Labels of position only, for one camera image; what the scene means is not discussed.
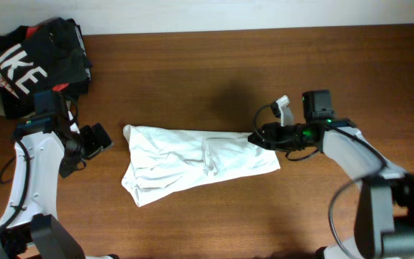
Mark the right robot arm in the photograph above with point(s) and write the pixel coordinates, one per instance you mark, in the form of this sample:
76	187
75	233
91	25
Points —
384	224

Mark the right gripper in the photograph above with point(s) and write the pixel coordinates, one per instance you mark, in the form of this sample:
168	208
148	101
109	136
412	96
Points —
272	133

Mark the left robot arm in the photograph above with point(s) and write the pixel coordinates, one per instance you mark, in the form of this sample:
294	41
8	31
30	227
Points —
48	145

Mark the black folded shirt white letters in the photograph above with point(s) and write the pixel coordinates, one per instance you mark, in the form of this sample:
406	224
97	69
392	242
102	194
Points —
49	56

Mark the white polo shirt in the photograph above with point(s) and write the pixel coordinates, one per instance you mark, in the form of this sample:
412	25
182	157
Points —
165	161

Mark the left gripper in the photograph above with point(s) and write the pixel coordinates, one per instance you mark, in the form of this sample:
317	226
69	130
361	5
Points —
95	145

